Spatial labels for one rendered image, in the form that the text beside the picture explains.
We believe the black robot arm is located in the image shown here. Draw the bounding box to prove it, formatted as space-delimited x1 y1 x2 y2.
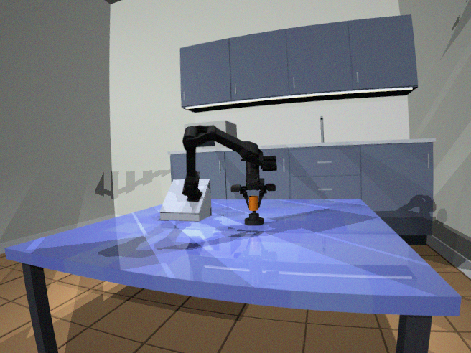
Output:
182 125 277 202

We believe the orange cylinder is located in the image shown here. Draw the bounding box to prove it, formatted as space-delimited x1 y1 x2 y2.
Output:
248 196 258 211

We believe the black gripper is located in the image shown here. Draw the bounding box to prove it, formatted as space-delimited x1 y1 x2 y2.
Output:
231 171 276 208

